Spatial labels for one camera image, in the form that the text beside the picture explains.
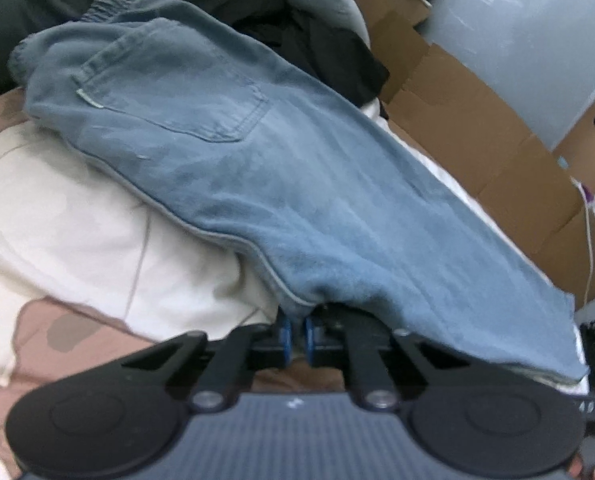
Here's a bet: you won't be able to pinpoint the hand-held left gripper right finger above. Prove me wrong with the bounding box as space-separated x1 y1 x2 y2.
305 304 458 411

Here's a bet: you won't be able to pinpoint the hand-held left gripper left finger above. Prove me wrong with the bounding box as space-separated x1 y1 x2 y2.
122 306 293 412

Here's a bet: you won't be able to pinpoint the light blue denim jeans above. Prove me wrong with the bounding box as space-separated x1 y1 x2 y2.
8 0 591 386

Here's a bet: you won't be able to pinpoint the cream bear print bed sheet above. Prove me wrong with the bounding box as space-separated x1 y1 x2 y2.
0 87 578 480

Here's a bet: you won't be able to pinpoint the flat brown cardboard sheet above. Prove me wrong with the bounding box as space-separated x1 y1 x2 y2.
337 0 595 306

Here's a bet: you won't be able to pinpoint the white cable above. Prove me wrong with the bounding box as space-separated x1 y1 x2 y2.
570 175 595 306

